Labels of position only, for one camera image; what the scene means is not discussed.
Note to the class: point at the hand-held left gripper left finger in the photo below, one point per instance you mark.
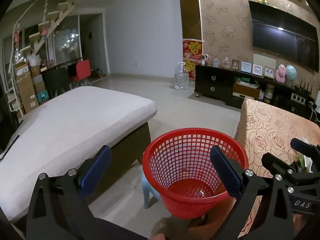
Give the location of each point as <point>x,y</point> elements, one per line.
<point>96,170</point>

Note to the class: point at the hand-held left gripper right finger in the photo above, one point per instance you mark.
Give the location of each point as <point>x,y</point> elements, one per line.
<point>225,172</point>

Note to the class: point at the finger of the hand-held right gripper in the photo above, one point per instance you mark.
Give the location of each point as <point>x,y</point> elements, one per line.
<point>275,161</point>
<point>303,146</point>

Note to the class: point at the red plastic mesh basket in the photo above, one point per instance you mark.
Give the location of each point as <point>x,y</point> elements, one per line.
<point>182,160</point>

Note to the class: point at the white box device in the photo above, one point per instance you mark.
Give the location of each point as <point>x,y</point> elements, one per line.
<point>317,107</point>

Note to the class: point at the white power strip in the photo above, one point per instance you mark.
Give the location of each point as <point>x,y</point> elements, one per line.
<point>298,98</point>

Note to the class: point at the pale blue plastic stool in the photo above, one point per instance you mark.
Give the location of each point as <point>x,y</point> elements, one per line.
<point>147,187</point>

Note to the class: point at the white cushioned sofa bed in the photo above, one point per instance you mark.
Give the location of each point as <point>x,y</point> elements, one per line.
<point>75,120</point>

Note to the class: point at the black router with antennas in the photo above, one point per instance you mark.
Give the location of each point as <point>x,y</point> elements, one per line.
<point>303,90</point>

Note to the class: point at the orange plastic stool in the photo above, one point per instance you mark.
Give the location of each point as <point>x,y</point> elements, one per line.
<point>207,228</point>

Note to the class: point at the person's leg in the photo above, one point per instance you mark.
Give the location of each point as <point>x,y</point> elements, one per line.
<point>120,230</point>

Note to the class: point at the small bottles in cabinet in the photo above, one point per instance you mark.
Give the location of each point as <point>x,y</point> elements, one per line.
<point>267,92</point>

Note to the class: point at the pale blue globe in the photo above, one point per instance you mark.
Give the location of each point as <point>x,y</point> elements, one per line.
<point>291,72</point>

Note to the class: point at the brown cardboard box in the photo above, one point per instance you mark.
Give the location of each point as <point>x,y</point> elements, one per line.
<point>246,92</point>

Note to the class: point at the pink plush toy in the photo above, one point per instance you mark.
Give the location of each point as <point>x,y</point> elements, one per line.
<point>280,73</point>

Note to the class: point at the brown fuzzy cloth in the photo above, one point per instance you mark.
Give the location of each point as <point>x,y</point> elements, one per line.
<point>170,226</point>

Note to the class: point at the green folded packets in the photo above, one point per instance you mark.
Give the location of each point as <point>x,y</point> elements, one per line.
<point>246,81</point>

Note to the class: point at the black television cabinet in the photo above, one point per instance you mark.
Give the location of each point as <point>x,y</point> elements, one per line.
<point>212,85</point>

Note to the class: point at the small colourful toys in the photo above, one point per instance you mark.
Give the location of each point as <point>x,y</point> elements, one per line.
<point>97,73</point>

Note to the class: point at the black chair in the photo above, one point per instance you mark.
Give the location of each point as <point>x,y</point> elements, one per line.
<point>57,80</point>

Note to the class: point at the red chair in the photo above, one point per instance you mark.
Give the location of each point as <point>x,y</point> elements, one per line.
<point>82,70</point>

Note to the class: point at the clear large water bottle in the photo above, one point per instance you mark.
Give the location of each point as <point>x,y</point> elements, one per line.
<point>181,77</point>

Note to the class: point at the glass jar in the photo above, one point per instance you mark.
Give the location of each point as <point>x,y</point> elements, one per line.
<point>225,63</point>

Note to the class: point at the small pale blue ornament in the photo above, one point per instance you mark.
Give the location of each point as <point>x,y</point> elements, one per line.
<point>216,62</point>

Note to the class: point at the stack of cardboard boxes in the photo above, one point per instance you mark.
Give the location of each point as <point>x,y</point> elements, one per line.
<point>25,85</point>

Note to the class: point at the white pink robot toy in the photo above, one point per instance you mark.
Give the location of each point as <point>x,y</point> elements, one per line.
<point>205,60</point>

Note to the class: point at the white plastic bag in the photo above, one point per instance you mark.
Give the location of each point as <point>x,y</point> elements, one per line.
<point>33,60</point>

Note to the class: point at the glass sliding door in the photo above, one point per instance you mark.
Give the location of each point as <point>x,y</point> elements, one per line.
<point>66,40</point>

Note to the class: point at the wooden staircase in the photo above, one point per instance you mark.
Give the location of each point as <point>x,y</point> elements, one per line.
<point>62,6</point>

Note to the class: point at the white photo frame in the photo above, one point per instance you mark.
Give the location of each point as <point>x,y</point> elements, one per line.
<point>269,72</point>
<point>246,67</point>
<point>257,70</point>

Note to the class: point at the small dark photo frame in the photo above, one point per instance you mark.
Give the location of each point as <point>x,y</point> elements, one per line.
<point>235,65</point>

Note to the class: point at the wall-mounted black television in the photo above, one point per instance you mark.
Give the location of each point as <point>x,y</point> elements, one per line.
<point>280,37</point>

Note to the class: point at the red festive wall poster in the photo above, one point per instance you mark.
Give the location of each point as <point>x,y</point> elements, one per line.
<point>191,52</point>

